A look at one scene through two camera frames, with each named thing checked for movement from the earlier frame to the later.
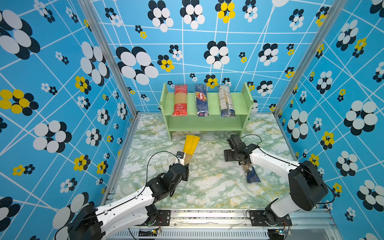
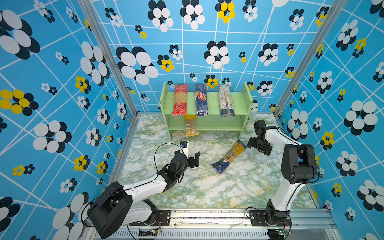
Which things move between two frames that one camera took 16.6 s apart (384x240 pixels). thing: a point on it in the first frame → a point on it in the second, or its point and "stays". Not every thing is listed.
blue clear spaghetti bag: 252,176 → 221,165
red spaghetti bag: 180,103 stays
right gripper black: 227,155 → 266,150
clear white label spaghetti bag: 226,106 stays
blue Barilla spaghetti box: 201,91 stays
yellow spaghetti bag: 191,144 → 190,125
